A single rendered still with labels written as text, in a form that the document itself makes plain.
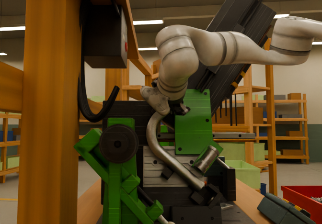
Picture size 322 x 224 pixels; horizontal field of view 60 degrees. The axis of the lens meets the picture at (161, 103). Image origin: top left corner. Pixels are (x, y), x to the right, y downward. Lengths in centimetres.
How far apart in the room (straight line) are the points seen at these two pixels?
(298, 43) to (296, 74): 985
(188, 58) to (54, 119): 32
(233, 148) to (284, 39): 299
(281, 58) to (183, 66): 27
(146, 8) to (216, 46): 804
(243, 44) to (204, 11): 782
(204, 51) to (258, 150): 322
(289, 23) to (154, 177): 54
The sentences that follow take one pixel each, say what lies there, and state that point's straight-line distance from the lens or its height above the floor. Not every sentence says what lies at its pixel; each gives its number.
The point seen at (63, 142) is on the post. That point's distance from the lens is 65.
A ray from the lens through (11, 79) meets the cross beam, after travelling 64.
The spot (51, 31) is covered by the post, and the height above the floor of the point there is 136.
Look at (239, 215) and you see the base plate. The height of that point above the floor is 90.
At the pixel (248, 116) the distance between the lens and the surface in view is 344.
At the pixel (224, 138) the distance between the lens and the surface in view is 100.
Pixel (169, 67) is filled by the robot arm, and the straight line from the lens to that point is 52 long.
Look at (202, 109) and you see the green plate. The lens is 88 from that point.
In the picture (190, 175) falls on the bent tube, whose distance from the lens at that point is 80.
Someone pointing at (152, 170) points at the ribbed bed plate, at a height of 102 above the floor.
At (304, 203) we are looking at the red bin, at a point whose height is 90.
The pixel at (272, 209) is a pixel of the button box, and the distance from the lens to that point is 86.
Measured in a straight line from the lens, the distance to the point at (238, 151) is 359.
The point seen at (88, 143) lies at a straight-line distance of 58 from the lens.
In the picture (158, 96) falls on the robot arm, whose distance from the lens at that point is 68.
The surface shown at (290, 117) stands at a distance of 975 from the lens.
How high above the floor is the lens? 115
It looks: 5 degrees up
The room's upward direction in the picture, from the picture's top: straight up
